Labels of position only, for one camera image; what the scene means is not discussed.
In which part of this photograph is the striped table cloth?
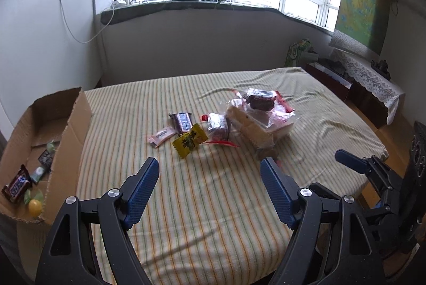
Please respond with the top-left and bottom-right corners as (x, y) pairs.
(16, 67), (388, 285)

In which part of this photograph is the yellow candy packet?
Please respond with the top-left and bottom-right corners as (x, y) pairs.
(172, 123), (208, 159)

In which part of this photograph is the green mint candy packet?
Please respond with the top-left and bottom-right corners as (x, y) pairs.
(30, 166), (46, 185)

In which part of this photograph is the chocolate cake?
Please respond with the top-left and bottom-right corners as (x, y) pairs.
(233, 88), (294, 113)

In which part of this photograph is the green jelly cup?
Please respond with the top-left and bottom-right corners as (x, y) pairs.
(46, 142), (59, 154)

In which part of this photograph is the brown cardboard box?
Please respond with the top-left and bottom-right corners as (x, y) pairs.
(1, 88), (92, 224)

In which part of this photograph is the power strip on sill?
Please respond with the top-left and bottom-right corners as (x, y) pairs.
(111, 0), (127, 9)

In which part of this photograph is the bagged toast bread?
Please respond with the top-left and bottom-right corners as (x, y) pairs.
(226, 98), (298, 149)

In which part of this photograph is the red storage box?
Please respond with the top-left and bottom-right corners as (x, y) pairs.
(305, 62), (352, 101)

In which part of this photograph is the green shopping bag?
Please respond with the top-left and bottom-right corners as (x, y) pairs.
(284, 39), (319, 67)

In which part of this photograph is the snickers bar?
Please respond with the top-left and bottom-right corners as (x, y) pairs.
(169, 112), (193, 135)
(1, 165), (32, 204)

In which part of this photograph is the yellow ball candy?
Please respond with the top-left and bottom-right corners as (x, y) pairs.
(27, 199), (43, 218)

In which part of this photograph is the white cabinet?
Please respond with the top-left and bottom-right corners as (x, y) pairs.
(0, 0), (102, 138)

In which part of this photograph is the pink small candy packet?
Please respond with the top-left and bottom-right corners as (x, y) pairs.
(147, 126), (176, 148)

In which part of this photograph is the white lace cloth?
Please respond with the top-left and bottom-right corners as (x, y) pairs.
(331, 49), (405, 125)

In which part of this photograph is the black small snack packet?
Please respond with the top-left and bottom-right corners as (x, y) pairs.
(38, 150), (55, 171)

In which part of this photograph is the dark ornament on shelf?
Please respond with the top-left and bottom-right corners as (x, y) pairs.
(370, 60), (391, 80)

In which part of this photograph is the green leaf candy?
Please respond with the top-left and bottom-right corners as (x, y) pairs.
(23, 189), (44, 205)

